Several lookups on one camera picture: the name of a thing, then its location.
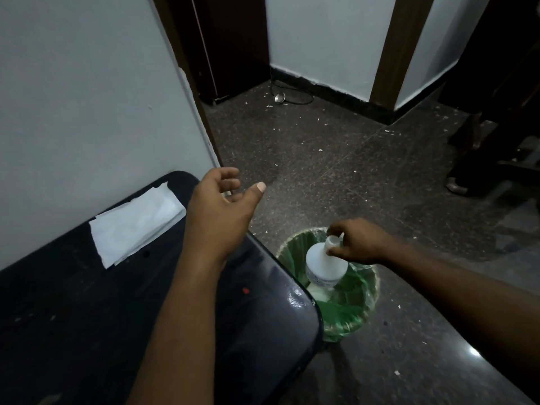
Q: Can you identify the person's right forearm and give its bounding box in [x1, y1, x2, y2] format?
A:
[385, 241, 540, 402]

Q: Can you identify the brown wooden door frame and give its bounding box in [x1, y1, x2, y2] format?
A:
[369, 0, 436, 113]

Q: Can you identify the green lined waste bin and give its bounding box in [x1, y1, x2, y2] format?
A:
[276, 227, 381, 344]

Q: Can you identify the white folded tissue paper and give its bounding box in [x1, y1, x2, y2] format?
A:
[88, 181, 187, 270]

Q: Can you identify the white plastic bottle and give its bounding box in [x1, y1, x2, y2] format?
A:
[305, 234, 349, 288]

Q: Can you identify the person's left forearm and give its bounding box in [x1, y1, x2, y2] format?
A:
[125, 251, 253, 405]

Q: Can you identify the dark wooden door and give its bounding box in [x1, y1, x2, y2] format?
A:
[168, 0, 271, 107]

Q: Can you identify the black cable with metal plug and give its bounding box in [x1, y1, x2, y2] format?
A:
[269, 79, 316, 107]

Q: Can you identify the person's left hand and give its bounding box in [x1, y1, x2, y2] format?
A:
[183, 167, 267, 269]

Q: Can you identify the dark wooden chair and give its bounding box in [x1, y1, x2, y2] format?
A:
[438, 0, 540, 199]

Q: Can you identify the person's right hand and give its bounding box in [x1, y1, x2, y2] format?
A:
[325, 218, 399, 266]

